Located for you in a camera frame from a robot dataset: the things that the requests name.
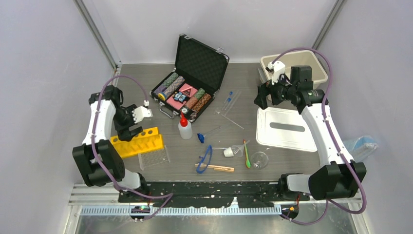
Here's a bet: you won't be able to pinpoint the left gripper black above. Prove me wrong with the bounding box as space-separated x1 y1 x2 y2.
113 105 143 141

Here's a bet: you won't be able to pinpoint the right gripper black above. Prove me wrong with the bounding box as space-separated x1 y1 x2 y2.
254 72 297 110

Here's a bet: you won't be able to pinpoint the yellow test tube rack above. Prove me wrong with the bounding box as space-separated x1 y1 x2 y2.
110 127 164 158

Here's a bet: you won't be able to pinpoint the clear plastic well plate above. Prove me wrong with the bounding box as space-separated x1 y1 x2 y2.
138 146 170 171

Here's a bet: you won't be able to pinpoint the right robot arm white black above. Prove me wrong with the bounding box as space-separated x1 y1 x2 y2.
254 62 367 200

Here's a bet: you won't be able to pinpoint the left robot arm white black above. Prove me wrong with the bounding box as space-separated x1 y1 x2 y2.
72 85 153 202

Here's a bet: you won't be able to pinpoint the clear glass pipette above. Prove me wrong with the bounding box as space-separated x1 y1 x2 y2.
223 90 242 116

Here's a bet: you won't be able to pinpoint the white bin lid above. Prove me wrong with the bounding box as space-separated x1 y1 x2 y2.
256 107 317 152

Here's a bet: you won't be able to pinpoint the glass stirring rod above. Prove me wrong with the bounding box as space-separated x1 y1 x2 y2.
221 114 244 130

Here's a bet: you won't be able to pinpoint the beige plastic bin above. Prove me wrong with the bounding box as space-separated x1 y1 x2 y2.
261 50 328 106

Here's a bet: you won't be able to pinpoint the white squeeze bottle red cap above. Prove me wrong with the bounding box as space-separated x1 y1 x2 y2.
178 113 193 140

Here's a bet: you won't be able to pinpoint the black poker chip case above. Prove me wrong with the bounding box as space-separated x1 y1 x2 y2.
150 34 229 123

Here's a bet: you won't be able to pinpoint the clear glass petri dish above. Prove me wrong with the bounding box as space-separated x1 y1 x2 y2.
249 152 269 169

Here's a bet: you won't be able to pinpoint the green orange spatula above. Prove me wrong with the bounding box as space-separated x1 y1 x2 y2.
244 139 251 168

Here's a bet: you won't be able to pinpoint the blue safety glasses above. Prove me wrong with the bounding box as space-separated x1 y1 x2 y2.
196 145 213 174

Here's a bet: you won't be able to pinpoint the wooden clothespin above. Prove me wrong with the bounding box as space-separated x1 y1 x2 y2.
194 163 235 173

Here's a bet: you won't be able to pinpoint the blue plastic bag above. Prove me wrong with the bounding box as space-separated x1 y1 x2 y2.
343 135 378 162

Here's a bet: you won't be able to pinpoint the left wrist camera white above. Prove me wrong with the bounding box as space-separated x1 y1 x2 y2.
132 100 153 124

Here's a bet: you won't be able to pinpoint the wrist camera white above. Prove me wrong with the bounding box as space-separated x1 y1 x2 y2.
265 60 286 85
132 100 153 124

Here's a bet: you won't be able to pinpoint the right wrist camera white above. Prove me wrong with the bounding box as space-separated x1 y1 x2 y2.
265 60 286 85

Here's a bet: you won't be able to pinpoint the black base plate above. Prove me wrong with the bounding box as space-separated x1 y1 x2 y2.
118 181 310 209

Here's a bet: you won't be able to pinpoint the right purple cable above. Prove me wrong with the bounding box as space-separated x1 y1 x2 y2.
271 47 368 226

